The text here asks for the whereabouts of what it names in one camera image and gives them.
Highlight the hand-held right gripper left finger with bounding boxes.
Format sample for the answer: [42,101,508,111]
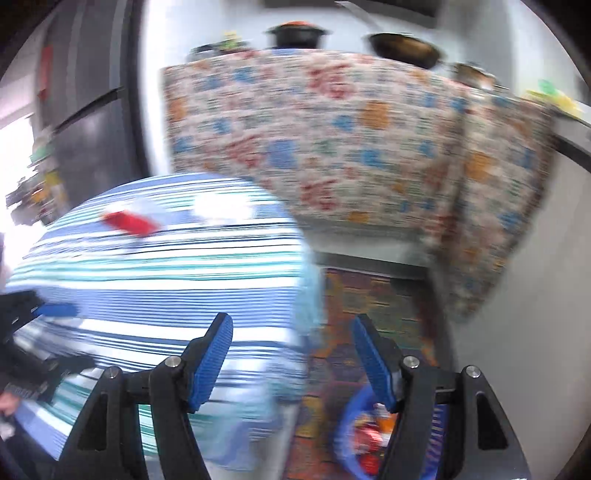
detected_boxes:
[53,312,234,480]

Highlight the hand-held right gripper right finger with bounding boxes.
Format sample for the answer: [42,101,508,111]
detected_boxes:
[350,314,529,480]

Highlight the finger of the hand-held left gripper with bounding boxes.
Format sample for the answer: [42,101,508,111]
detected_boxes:
[11,344,97,380]
[0,290,78,329]

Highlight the blue plastic basket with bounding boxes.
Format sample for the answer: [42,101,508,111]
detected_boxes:
[335,383,446,480]

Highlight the colourful hexagon patterned mat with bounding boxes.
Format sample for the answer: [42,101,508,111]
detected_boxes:
[284,268,439,480]

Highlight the red snack wrapper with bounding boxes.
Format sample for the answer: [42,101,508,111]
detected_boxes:
[353,425,389,476]

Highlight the blue striped tablecloth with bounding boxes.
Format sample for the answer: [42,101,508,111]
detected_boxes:
[7,173,324,472]

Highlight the grey floor threshold strip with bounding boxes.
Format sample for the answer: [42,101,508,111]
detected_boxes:
[314,249,428,280]

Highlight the red packet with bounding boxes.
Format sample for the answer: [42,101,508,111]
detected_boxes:
[102,210,160,238]

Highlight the cluttered dark rack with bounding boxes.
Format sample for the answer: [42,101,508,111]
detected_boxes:
[4,138,65,227]

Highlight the white crumpled tissue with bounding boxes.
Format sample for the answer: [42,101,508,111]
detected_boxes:
[194,194,252,224]

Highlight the grey refrigerator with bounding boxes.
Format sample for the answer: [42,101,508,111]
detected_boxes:
[34,0,144,222]

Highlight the printed fringed blanket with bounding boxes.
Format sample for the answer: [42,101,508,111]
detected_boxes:
[159,48,557,324]

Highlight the green topped dark bowl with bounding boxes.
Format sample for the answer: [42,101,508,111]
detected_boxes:
[188,33,251,61]

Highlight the dark wok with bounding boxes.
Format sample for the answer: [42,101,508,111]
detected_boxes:
[368,32,445,70]

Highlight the green yellow plastic items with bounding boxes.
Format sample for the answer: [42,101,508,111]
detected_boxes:
[522,78,583,121]

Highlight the black pot with orange lid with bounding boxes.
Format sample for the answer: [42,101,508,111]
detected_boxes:
[265,21,333,49]

